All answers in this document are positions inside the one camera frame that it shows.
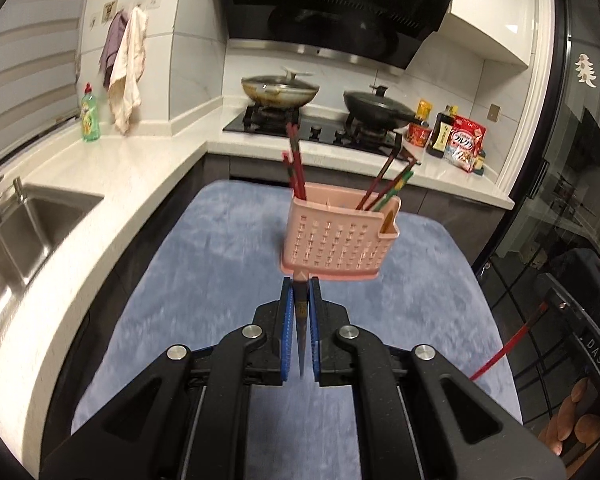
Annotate person's right hand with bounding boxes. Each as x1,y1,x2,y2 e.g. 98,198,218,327
540,377,600,457

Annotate black pan lid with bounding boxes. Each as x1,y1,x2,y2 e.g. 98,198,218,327
344,85,416,111

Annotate brown chopstick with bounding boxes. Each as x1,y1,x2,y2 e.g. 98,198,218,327
294,271,310,380

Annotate black framed glass door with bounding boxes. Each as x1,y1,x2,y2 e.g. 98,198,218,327
472,0,600,461

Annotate black gas stove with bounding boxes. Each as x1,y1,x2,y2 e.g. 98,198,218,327
222,105,423,158

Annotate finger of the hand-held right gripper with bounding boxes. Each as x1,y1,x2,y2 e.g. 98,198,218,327
540,272,588,331

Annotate glass wok lid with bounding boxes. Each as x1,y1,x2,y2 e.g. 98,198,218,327
242,66,318,93

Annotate black frying pan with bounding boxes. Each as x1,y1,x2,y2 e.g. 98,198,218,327
343,97,431,131

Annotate white upper cabinet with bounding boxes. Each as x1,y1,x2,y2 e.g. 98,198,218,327
432,0,543,68

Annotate white tree window sticker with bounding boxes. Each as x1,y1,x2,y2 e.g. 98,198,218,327
575,54,599,89

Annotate blue plush mat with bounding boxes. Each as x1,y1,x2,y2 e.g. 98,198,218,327
70,180,523,480

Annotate bright red chopstick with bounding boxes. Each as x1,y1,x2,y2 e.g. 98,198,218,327
469,302,551,382
290,126,308,201

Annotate purple hanging cloth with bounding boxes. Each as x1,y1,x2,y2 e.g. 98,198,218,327
99,10,131,88

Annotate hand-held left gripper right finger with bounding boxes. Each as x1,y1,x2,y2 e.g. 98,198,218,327
306,276,566,480

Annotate red white cereal bag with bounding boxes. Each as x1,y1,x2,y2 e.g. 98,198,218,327
444,115,487,173

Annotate purple chopstick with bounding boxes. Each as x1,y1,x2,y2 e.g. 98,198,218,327
367,159,422,211
356,132,402,211

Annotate pink perforated utensil basket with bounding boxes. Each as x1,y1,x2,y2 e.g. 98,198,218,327
279,185,402,282

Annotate cream hanging cloth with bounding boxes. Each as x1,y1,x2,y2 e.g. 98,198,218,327
107,6,149,136

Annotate dark red chopstick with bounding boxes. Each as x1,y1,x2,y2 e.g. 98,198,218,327
286,123,307,201
281,152,300,197

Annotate white window blinds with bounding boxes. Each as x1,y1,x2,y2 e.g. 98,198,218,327
0,0,88,171

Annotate red seasoning jar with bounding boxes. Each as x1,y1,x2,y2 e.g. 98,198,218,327
406,121,433,148

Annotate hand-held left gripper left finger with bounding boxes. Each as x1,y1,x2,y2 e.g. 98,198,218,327
40,279,298,480

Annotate steel wok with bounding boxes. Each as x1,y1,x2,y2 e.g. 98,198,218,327
241,82,321,108

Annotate stainless steel sink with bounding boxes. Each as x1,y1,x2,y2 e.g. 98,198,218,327
0,182,105,301

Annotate green dish soap bottle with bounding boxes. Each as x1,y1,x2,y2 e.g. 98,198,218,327
80,82,102,142

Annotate black range hood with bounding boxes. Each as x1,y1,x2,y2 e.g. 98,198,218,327
217,0,456,71

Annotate dark soy sauce bottle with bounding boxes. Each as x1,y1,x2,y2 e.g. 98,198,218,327
426,106,456,157

